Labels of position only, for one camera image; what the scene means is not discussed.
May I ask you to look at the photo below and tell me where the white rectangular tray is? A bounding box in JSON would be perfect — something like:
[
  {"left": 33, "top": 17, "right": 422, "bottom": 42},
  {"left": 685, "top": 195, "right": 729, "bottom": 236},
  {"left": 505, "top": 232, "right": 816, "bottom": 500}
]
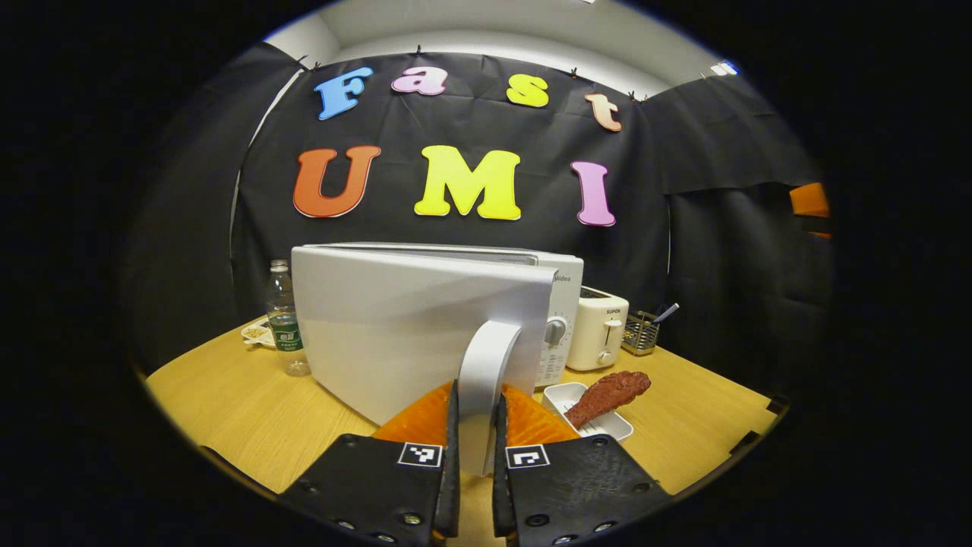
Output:
[{"left": 543, "top": 382, "right": 635, "bottom": 442}]

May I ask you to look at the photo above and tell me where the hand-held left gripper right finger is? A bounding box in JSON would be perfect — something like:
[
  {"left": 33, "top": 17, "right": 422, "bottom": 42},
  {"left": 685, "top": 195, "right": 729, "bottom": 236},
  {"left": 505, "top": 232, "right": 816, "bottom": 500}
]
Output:
[{"left": 492, "top": 384, "right": 673, "bottom": 547}]

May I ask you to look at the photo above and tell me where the brown chicken drumstick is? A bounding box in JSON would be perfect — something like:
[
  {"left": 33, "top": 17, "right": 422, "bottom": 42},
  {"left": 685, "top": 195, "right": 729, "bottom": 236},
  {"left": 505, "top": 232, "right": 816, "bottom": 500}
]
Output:
[{"left": 563, "top": 371, "right": 652, "bottom": 429}]

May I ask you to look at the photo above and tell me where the clear plastic water bottle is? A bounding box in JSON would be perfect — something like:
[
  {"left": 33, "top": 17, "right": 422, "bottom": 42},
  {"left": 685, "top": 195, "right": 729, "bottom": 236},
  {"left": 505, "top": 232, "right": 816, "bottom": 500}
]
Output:
[{"left": 266, "top": 260, "right": 311, "bottom": 378}]

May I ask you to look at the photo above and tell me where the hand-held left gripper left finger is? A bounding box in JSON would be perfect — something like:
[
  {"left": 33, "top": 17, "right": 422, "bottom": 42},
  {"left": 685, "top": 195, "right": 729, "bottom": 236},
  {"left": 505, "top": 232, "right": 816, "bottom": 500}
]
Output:
[{"left": 279, "top": 380, "right": 462, "bottom": 547}]

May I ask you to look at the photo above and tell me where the white microwave oven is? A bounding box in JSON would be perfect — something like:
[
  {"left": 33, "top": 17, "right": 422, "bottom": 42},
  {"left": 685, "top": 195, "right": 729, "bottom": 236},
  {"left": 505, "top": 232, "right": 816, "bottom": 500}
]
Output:
[{"left": 291, "top": 242, "right": 585, "bottom": 478}]

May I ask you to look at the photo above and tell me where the small snack dish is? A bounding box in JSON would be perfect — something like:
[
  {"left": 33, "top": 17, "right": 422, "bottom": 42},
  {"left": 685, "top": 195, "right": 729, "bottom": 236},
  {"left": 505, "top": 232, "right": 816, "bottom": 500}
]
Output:
[{"left": 241, "top": 319, "right": 278, "bottom": 350}]

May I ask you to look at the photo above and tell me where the white toaster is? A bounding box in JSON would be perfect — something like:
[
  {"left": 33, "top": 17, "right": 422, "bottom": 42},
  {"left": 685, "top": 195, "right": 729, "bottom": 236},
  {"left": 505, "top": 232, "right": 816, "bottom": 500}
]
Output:
[{"left": 566, "top": 286, "right": 630, "bottom": 372}]

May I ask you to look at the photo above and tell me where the black backdrop cloth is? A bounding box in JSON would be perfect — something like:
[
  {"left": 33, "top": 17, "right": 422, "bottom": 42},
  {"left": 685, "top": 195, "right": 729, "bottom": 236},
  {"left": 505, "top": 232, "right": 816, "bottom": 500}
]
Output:
[{"left": 125, "top": 42, "right": 836, "bottom": 396}]

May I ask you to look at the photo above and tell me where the wire mesh utensil holder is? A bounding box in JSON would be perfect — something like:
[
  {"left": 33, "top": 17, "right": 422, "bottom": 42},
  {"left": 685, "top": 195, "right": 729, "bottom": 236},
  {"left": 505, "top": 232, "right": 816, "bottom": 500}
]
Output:
[{"left": 621, "top": 310, "right": 660, "bottom": 356}]

